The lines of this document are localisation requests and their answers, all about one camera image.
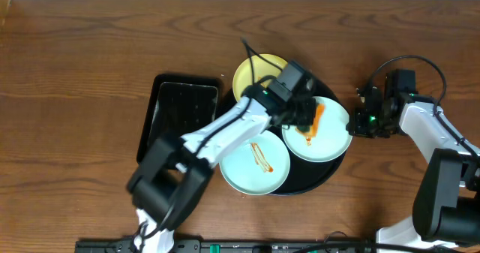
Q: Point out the black rectangular water tray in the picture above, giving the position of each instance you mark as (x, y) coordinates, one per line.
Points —
(179, 104)

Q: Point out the yellow plate with sauce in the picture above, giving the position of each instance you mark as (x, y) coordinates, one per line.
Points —
(252, 70)

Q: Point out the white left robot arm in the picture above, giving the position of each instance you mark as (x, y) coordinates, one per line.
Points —
(174, 173)

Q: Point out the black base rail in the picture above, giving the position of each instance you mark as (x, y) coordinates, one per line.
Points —
(190, 246)

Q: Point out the light green plate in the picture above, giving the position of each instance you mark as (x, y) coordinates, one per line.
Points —
(259, 166)
(328, 137)

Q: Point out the green and orange sponge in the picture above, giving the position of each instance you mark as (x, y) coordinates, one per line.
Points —
(304, 128)

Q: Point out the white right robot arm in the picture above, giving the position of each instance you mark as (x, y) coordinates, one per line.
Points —
(440, 216)

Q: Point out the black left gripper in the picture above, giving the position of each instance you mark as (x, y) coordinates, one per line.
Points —
(301, 112)

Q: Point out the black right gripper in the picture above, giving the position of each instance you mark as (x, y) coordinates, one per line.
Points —
(355, 128)

